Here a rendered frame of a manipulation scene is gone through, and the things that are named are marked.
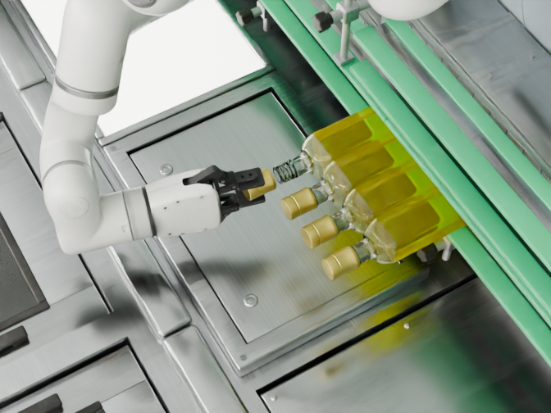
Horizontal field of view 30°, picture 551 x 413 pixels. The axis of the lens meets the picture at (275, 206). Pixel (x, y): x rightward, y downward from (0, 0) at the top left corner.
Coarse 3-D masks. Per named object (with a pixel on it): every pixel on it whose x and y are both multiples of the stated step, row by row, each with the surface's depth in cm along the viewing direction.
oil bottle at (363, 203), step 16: (384, 176) 149; (400, 176) 149; (416, 176) 149; (352, 192) 148; (368, 192) 148; (384, 192) 148; (400, 192) 148; (416, 192) 148; (352, 208) 147; (368, 208) 146; (384, 208) 147; (352, 224) 148
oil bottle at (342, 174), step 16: (368, 144) 153; (384, 144) 153; (400, 144) 153; (336, 160) 151; (352, 160) 151; (368, 160) 151; (384, 160) 151; (400, 160) 151; (336, 176) 150; (352, 176) 149; (368, 176) 150; (336, 192) 149
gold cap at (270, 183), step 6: (264, 168) 152; (264, 174) 151; (270, 174) 151; (270, 180) 151; (264, 186) 151; (270, 186) 151; (246, 192) 151; (252, 192) 150; (258, 192) 151; (264, 192) 151; (252, 198) 151
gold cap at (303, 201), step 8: (296, 192) 150; (304, 192) 149; (280, 200) 150; (288, 200) 148; (296, 200) 148; (304, 200) 149; (312, 200) 149; (288, 208) 148; (296, 208) 148; (304, 208) 149; (312, 208) 150; (288, 216) 150; (296, 216) 149
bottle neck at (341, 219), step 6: (342, 210) 148; (330, 216) 147; (336, 216) 147; (342, 216) 147; (348, 216) 147; (336, 222) 147; (342, 222) 147; (348, 222) 147; (342, 228) 147; (348, 228) 148
